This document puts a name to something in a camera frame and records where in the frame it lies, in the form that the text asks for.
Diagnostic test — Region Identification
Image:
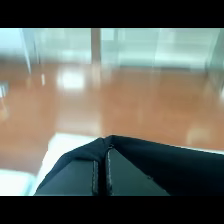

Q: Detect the black garment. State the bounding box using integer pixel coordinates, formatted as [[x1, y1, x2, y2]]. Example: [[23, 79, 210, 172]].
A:
[[34, 134, 224, 197]]

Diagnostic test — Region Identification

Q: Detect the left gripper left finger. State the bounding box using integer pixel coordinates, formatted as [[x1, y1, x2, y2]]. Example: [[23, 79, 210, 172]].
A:
[[34, 159, 100, 197]]

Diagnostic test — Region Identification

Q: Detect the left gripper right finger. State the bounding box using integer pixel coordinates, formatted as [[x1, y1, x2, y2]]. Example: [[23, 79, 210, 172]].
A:
[[105, 147, 170, 197]]

